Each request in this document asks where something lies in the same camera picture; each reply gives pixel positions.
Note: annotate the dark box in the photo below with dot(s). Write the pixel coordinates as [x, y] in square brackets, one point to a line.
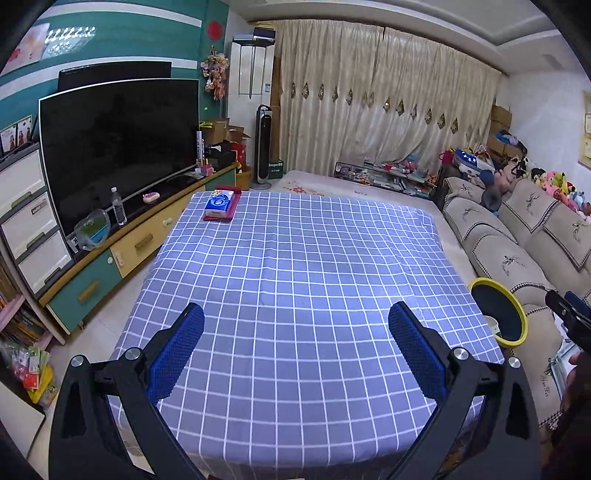
[264, 33]

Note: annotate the beige basket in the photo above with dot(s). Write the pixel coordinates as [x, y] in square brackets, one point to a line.
[243, 179]

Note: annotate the bookshelf with books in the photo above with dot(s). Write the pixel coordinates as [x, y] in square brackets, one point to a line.
[18, 314]

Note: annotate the green yellow television cabinet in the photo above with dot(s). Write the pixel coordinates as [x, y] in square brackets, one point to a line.
[138, 244]

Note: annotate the yellow-rimmed black bin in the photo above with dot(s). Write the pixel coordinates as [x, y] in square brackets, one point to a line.
[501, 311]

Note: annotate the glass bowl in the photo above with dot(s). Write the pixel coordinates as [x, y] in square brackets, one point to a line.
[92, 230]

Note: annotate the white plastic drawer unit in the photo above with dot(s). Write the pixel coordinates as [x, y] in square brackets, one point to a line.
[27, 217]

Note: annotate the blue white starred bag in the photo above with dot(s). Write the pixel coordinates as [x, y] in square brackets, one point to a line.
[473, 160]

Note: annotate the low black cluttered rack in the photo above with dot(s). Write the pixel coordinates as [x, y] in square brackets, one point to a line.
[383, 177]

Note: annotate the black bag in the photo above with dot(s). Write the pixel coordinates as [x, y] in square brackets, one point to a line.
[220, 156]

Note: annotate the small pink box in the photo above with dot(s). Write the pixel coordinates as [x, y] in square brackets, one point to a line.
[207, 170]

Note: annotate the large black television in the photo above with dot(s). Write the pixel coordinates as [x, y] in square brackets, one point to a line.
[115, 152]

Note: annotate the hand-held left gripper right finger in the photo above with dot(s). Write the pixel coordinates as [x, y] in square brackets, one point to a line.
[415, 350]

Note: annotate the pile of plush toys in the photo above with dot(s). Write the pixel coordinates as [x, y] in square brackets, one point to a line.
[554, 182]

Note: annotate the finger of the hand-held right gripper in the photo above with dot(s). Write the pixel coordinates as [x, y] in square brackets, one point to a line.
[570, 318]

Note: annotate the artificial flower decoration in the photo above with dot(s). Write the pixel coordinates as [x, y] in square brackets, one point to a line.
[216, 71]

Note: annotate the beige patterned curtain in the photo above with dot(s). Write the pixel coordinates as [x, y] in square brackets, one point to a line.
[383, 87]

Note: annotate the white printed tube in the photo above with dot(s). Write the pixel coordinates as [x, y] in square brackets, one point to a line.
[201, 148]

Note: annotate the pile of colourful packets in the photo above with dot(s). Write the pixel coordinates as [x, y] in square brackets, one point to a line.
[32, 374]

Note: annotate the person's right hand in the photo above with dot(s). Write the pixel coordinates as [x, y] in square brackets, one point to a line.
[576, 361]

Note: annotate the red bag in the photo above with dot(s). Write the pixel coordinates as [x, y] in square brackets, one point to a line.
[446, 158]

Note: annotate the small pink case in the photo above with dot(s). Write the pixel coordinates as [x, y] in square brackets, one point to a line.
[150, 197]

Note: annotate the blue checked tablecloth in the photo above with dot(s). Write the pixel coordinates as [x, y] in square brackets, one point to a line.
[300, 286]

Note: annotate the clear water bottle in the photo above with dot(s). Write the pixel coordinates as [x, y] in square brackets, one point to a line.
[119, 210]

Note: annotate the stack of cardboard boxes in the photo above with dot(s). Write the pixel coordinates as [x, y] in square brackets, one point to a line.
[501, 124]

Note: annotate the small green box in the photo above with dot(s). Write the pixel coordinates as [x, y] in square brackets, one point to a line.
[275, 170]

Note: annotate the red round wall sticker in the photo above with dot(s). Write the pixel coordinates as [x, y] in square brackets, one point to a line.
[214, 29]

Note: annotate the person's right forearm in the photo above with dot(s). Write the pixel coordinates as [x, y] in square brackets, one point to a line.
[575, 429]

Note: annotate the white flower wall decoration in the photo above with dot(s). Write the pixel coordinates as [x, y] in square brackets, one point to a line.
[67, 41]

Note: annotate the open cardboard box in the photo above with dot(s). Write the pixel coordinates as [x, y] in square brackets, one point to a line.
[216, 131]
[239, 134]

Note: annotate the black tower fan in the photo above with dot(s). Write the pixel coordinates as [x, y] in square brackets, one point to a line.
[264, 147]

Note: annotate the beige floral blanket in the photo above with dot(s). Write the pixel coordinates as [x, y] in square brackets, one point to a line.
[383, 189]

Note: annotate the wall poster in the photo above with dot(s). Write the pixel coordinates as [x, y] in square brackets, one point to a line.
[27, 46]

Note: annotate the red tray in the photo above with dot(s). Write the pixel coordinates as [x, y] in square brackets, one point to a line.
[235, 203]

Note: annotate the red gift box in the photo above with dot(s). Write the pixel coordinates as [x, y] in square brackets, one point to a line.
[239, 154]

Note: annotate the beige sofa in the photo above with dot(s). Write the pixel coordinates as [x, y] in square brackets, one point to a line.
[508, 249]

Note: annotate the blue tissue pack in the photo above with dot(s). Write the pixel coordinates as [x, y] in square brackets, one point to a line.
[219, 204]

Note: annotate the photo frame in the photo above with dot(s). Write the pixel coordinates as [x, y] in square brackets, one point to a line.
[9, 141]
[24, 134]

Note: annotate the dark grey plush toy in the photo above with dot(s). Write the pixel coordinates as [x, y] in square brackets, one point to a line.
[491, 197]

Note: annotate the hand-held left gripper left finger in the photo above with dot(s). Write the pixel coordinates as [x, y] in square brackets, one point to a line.
[178, 350]

